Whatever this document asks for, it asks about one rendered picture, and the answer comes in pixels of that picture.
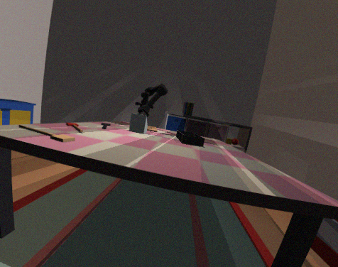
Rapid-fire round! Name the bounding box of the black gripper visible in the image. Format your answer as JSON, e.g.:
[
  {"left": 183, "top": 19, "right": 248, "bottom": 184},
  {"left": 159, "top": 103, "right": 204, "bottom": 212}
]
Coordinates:
[{"left": 135, "top": 98, "right": 148, "bottom": 106}]

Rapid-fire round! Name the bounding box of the light brown wooden board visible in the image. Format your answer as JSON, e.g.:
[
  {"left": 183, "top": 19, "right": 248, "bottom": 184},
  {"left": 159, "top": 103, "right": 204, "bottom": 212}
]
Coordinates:
[{"left": 147, "top": 126, "right": 157, "bottom": 132}]

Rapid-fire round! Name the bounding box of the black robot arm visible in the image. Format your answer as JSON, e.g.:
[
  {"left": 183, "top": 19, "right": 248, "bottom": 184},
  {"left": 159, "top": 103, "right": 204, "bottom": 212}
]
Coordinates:
[{"left": 138, "top": 84, "right": 168, "bottom": 116}]

